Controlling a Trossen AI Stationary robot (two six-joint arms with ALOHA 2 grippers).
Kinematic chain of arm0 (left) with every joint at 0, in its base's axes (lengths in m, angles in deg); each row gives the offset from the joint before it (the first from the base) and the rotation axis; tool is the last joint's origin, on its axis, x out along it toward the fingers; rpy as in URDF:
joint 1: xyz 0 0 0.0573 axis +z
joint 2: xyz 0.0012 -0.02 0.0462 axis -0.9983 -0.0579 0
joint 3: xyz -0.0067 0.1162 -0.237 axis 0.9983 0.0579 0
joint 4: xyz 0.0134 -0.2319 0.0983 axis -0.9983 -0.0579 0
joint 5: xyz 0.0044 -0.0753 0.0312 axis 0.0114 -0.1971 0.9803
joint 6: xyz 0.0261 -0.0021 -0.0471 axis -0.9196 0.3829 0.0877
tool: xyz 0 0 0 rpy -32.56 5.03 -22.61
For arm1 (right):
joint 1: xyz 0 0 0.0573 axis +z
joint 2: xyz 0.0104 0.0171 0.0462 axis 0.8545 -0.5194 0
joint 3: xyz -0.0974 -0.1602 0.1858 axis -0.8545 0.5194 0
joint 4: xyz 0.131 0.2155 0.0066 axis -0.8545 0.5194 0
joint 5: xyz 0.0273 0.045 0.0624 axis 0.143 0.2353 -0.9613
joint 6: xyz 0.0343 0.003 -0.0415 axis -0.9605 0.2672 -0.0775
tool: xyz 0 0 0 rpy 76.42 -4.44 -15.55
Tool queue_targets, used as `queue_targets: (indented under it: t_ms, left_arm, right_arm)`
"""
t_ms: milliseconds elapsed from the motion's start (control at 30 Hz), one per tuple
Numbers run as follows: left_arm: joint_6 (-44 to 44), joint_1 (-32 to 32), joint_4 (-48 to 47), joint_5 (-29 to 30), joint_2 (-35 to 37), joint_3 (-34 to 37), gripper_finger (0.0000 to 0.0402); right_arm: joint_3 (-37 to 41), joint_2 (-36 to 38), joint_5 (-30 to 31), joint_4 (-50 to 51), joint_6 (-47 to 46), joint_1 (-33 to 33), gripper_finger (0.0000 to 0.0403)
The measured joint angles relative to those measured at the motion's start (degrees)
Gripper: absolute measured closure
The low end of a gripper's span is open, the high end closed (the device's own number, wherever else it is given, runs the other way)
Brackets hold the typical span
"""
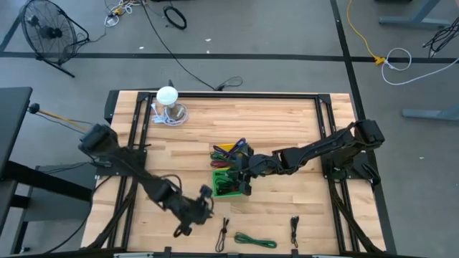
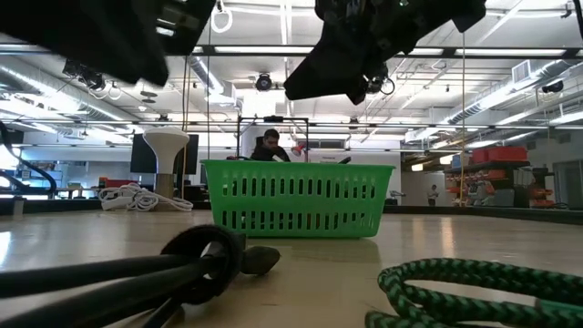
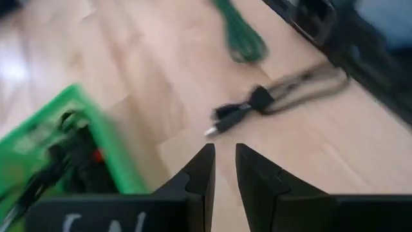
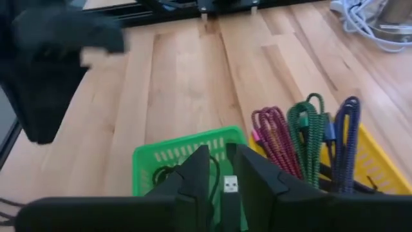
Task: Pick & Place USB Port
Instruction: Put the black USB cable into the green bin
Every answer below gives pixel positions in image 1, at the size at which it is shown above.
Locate black cable bundle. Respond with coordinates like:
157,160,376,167
85,174,141,251
328,178,387,254

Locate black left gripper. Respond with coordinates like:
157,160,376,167
175,196,215,237

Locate black metal table frame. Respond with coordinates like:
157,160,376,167
85,91,388,256

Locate black tangled cables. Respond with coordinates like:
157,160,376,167
422,16,459,59

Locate long black power cable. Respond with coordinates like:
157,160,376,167
141,0,244,92

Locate white tangled cables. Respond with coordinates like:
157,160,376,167
103,0,134,28

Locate white lamp cord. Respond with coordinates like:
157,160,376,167
150,102,189,127

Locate yellow plastic basket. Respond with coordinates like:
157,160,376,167
213,143,248,170

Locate grey desk foot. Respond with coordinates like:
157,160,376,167
401,105,459,122

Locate yellow extension cord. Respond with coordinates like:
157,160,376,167
346,0,387,67

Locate yellow rod with black knob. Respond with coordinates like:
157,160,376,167
27,102,90,132

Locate grey desk leg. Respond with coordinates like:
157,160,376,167
378,0,453,29

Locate thick black coiled cable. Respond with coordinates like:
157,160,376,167
163,4,188,31

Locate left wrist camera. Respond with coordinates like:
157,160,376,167
198,183,213,199

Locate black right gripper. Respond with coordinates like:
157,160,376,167
226,145,262,196

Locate white power cable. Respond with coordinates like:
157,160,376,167
380,47,459,86

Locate black desk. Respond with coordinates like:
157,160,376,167
0,86,95,237

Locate black floor fan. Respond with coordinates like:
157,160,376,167
18,0,90,79

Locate green plastic basket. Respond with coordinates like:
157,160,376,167
211,168,244,199

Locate white mushroom lamp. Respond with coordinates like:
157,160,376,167
156,85,188,125

